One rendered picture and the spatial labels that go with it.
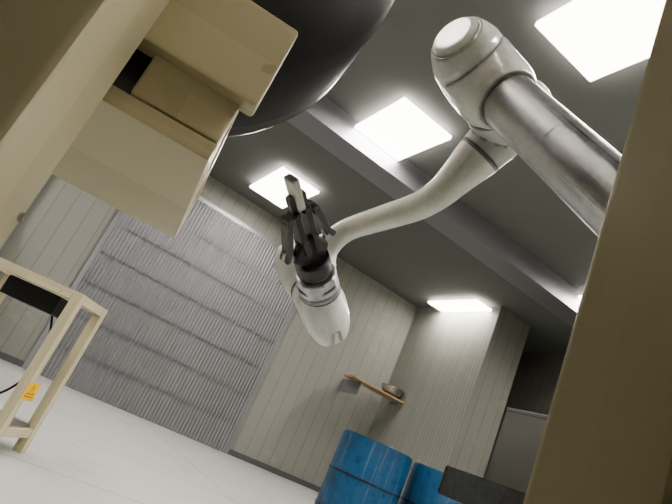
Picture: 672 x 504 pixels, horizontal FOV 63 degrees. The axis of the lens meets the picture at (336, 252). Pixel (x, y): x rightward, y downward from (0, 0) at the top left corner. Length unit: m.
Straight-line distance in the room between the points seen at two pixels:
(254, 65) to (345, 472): 3.73
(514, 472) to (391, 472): 3.36
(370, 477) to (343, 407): 5.78
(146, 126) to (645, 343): 0.45
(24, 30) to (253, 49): 0.23
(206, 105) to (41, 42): 0.19
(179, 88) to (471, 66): 0.60
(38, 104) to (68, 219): 8.13
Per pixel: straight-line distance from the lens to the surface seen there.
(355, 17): 0.77
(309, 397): 9.50
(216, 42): 0.57
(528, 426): 0.84
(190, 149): 0.53
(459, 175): 1.18
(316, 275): 1.12
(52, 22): 0.41
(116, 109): 0.54
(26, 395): 3.02
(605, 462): 0.18
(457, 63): 1.02
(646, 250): 0.20
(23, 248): 8.46
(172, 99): 0.55
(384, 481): 4.15
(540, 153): 0.90
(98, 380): 8.46
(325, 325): 1.20
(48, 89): 0.40
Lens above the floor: 0.60
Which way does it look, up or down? 19 degrees up
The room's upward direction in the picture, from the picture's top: 25 degrees clockwise
